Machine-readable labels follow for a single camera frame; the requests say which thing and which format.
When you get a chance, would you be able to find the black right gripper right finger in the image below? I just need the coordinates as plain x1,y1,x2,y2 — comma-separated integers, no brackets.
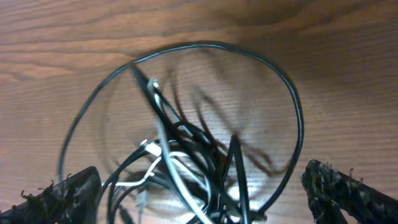
301,160,397,224

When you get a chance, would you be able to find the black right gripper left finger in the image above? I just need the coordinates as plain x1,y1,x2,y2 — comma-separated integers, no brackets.
1,166,101,224

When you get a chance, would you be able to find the white cable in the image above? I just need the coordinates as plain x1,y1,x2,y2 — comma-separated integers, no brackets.
101,78,215,224

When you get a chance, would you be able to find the black cable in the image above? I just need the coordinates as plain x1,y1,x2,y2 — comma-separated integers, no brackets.
57,41,305,224

